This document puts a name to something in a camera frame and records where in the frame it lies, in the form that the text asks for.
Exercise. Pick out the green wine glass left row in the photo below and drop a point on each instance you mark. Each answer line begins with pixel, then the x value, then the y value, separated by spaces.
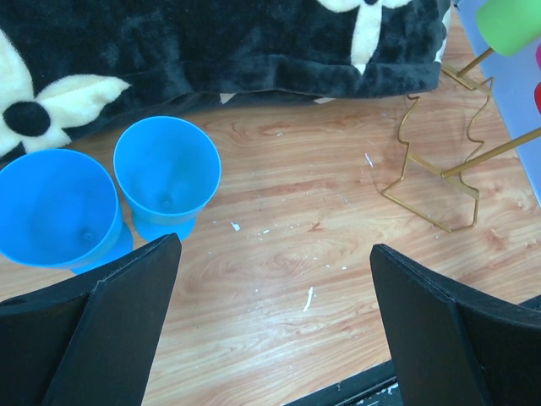
pixel 509 26

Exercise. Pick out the black floral plush pillow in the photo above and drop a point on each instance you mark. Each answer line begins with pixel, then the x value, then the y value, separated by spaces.
pixel 70 69

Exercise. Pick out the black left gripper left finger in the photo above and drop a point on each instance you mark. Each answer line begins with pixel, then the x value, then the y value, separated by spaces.
pixel 90 339

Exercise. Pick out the blue wine glass front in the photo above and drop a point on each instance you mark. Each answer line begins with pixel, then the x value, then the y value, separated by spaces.
pixel 60 209

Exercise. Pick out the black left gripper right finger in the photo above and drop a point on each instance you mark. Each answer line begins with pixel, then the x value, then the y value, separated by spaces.
pixel 452 344

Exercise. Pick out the red wine glass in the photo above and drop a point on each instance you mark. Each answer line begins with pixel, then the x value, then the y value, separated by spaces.
pixel 537 97

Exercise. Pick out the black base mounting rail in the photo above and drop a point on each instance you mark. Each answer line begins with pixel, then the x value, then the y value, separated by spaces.
pixel 377 385

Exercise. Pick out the pink wine glass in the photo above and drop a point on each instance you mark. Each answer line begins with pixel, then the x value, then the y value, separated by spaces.
pixel 538 56

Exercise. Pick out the blue wine glass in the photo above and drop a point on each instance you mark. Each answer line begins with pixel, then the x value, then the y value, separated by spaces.
pixel 168 170
pixel 60 209

